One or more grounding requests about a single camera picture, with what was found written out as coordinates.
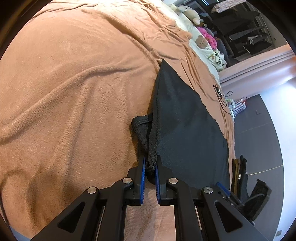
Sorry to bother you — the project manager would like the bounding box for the black sleeveless shirt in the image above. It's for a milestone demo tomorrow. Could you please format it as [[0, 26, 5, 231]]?
[[131, 60, 230, 189]]

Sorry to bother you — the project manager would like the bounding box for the stack of folded clothes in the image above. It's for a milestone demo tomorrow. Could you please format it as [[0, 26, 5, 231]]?
[[231, 155, 249, 201]]

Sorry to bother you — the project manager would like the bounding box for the white bedside table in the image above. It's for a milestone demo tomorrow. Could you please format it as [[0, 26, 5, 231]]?
[[226, 98, 237, 119]]

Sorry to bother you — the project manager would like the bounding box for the right pink curtain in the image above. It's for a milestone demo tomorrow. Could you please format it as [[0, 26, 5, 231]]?
[[219, 44, 295, 99]]

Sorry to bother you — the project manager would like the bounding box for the brown fleece blanket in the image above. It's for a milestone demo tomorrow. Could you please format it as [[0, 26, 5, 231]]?
[[1, 1, 235, 238]]

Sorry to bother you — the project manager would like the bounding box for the bear print pillow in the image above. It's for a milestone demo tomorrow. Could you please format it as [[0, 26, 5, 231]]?
[[179, 13, 227, 72]]

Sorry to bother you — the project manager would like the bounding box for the pink garment pile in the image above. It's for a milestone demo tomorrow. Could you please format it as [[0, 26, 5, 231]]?
[[197, 27, 217, 50]]

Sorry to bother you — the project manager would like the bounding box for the beige plush toy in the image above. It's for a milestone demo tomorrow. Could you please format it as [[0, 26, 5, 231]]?
[[170, 4, 201, 26]]

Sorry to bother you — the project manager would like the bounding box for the hanging floral garment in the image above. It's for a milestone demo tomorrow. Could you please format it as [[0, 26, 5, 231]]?
[[211, 0, 246, 13]]

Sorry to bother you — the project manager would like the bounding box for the black cable with device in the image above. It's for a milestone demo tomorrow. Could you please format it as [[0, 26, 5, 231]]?
[[213, 84, 234, 117]]

